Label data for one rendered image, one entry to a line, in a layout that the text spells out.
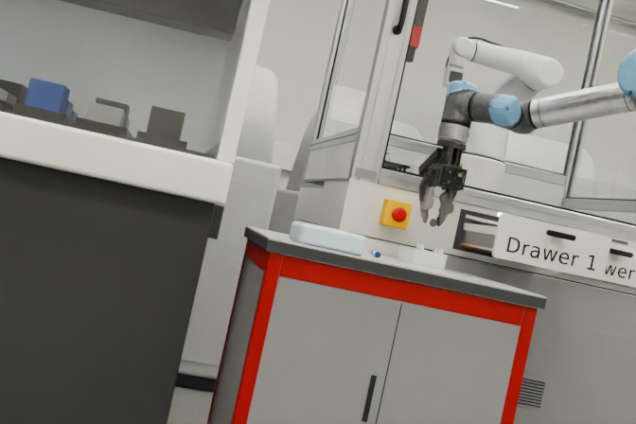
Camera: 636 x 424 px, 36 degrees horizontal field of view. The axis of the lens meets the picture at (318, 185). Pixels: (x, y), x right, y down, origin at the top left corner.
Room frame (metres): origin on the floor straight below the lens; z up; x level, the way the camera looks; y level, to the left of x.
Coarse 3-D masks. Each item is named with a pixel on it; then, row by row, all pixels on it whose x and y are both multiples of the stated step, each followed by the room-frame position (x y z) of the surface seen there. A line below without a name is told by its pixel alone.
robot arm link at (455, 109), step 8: (456, 80) 2.46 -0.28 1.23; (456, 88) 2.45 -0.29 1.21; (464, 88) 2.45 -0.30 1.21; (472, 88) 2.45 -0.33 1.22; (448, 96) 2.47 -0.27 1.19; (456, 96) 2.45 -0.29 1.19; (464, 96) 2.44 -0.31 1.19; (448, 104) 2.46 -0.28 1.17; (456, 104) 2.45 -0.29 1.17; (464, 104) 2.43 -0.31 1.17; (448, 112) 2.46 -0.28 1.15; (456, 112) 2.45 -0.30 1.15; (464, 112) 2.44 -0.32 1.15; (448, 120) 2.45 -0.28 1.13; (456, 120) 2.45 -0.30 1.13; (464, 120) 2.45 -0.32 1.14
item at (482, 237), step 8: (464, 224) 2.74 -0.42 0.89; (472, 224) 2.66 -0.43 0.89; (464, 232) 2.71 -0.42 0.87; (472, 232) 2.64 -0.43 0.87; (480, 232) 2.59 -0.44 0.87; (488, 232) 2.52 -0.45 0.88; (464, 240) 2.70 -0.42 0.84; (472, 240) 2.62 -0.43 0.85; (480, 240) 2.56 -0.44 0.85; (488, 240) 2.50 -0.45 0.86; (480, 248) 2.59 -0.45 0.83; (488, 248) 2.49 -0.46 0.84
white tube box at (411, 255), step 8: (400, 248) 2.54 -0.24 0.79; (408, 248) 2.49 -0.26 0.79; (400, 256) 2.53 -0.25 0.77; (408, 256) 2.47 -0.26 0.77; (416, 256) 2.43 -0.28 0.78; (424, 256) 2.44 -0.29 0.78; (432, 256) 2.44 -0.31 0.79; (440, 256) 2.45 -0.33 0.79; (416, 264) 2.43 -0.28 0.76; (424, 264) 2.44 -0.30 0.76; (432, 264) 2.44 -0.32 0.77; (440, 264) 2.45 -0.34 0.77
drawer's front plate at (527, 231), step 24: (504, 216) 2.39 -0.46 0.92; (504, 240) 2.39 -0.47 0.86; (528, 240) 2.40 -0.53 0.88; (552, 240) 2.41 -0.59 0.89; (576, 240) 2.42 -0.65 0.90; (600, 240) 2.43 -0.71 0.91; (528, 264) 2.41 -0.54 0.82; (552, 264) 2.41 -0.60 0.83; (576, 264) 2.42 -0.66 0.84; (600, 264) 2.43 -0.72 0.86
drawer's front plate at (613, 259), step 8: (616, 248) 2.78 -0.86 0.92; (624, 248) 2.78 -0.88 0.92; (632, 248) 2.78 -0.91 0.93; (616, 256) 2.78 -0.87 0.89; (624, 256) 2.78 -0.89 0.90; (632, 256) 2.79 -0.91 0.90; (608, 264) 2.78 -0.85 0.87; (616, 264) 2.78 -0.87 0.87; (624, 264) 2.78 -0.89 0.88; (632, 264) 2.79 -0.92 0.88; (616, 272) 2.78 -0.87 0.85; (624, 272) 2.78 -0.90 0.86; (632, 272) 2.79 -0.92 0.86; (608, 280) 2.78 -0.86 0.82; (616, 280) 2.78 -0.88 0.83; (624, 280) 2.78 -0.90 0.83; (632, 280) 2.79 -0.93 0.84
